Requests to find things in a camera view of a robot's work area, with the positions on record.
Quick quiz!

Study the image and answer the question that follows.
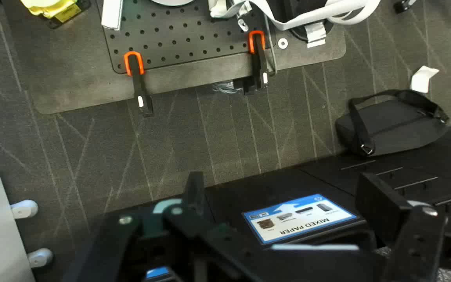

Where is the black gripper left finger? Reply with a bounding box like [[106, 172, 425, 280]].
[[76, 170, 311, 282]]

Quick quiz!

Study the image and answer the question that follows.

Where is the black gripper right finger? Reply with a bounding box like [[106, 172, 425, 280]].
[[355, 170, 451, 282]]

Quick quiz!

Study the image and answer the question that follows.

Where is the black shoulder bag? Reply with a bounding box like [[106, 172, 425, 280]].
[[334, 87, 451, 159]]

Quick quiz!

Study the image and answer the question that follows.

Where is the black counter cabinet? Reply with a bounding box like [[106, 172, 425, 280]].
[[63, 122, 451, 282]]

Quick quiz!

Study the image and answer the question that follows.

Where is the blue label with up arrow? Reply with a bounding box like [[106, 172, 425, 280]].
[[145, 264, 176, 282]]

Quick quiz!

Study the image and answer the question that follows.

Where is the blue label with down arrow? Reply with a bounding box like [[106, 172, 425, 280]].
[[242, 192, 361, 247]]

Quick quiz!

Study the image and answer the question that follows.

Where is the small white paper tag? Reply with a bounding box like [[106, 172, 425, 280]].
[[409, 64, 442, 95]]

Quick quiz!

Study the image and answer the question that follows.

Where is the orange black spring clamp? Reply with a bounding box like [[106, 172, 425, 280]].
[[123, 48, 156, 117], [234, 28, 273, 95]]

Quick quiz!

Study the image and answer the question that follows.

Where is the perforated metal board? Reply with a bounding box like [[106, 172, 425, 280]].
[[13, 0, 348, 116]]

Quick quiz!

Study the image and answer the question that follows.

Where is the small white block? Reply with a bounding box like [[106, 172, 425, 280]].
[[101, 0, 126, 31]]

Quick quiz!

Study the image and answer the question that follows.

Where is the small black foot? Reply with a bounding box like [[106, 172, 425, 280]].
[[392, 0, 422, 15]]

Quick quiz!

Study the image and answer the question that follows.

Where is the yellow object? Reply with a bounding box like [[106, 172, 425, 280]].
[[19, 0, 85, 25]]

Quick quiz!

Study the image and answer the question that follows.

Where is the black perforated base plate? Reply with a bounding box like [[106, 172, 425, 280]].
[[102, 0, 276, 75]]

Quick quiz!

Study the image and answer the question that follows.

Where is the white strap bundle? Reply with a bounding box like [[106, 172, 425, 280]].
[[207, 0, 384, 48]]

